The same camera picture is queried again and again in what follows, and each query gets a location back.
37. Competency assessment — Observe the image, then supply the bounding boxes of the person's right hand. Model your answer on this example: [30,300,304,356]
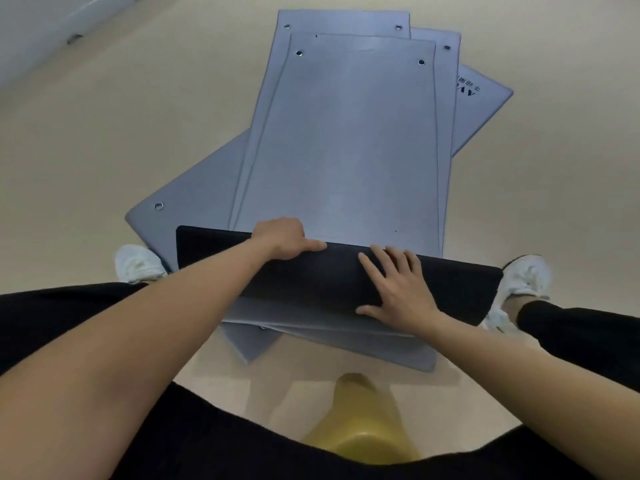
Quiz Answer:
[355,246,455,341]

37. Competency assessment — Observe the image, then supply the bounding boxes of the person's white right shoe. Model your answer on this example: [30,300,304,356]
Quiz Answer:
[482,254,552,337]

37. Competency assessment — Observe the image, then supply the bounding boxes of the person's white left shoe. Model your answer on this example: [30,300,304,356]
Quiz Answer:
[115,244,169,286]

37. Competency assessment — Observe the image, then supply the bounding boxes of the person's left hand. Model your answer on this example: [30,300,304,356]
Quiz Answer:
[249,217,329,261]

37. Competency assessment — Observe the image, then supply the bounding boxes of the grey mat with black underside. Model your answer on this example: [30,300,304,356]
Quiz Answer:
[176,32,504,326]

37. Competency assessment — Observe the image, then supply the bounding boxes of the grey mat with printed corner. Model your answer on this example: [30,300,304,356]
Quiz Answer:
[124,64,515,374]

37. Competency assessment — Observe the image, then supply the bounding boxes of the grey mat with grommets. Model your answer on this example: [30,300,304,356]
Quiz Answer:
[409,28,462,158]
[229,9,412,230]

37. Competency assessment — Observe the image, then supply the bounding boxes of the person's right forearm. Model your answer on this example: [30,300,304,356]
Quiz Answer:
[425,314,640,480]

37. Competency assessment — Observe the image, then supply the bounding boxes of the person's black shirt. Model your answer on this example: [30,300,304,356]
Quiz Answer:
[112,382,598,480]

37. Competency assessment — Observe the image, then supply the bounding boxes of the person's white shoe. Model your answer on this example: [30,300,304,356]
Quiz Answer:
[115,244,169,286]
[482,254,552,337]

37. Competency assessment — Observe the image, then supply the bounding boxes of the yellow plastic object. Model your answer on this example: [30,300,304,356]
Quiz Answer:
[300,373,422,465]

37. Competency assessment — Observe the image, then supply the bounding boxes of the person's left forearm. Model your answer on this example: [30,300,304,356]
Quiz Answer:
[0,239,273,480]

